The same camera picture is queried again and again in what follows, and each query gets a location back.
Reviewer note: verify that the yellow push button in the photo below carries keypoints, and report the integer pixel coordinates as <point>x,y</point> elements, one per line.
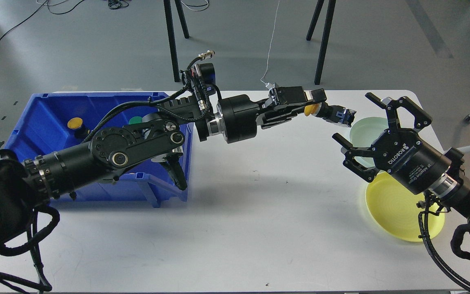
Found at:
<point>77,128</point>
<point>334,114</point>

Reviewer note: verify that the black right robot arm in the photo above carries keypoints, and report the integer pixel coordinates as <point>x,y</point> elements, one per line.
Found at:
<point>450,192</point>

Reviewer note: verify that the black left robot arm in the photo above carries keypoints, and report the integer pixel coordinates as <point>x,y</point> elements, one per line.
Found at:
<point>128,135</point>

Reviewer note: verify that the black stand legs left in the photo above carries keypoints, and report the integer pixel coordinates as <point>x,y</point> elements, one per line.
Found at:
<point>171,33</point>

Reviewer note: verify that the black stand legs right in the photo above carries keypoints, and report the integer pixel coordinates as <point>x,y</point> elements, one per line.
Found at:
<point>325,35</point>

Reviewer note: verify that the black stand legs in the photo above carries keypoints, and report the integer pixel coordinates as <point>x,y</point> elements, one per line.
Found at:
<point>325,35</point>
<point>171,33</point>

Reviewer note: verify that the blue plastic bin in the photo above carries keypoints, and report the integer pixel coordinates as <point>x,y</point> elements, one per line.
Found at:
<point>42,129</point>

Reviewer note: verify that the yellow plate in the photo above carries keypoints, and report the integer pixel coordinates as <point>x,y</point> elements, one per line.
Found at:
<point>394,208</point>

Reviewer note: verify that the green push button top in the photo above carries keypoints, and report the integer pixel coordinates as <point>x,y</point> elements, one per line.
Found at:
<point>135,120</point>

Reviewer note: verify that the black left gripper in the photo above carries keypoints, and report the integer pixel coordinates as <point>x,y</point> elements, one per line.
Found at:
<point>239,113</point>

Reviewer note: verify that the pale green plate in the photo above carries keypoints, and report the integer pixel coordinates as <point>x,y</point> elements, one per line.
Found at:
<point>365,131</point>

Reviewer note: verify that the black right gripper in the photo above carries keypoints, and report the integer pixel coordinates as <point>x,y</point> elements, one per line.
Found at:
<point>410,157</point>

